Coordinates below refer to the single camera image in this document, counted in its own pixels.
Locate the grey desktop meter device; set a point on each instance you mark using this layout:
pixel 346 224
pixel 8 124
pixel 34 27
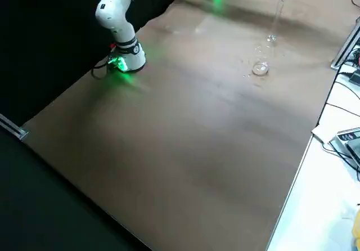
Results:
pixel 348 137

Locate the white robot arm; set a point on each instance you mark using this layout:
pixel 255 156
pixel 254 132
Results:
pixel 118 28

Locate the clear glass beaker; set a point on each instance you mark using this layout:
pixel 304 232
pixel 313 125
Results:
pixel 260 69

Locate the clear glass graduated cylinder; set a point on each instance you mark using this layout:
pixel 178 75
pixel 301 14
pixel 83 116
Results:
pixel 271 38

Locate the aluminium frame post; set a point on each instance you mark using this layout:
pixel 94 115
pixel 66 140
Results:
pixel 344 48
pixel 17 131

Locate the small black desk device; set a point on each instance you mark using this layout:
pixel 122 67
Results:
pixel 355 78

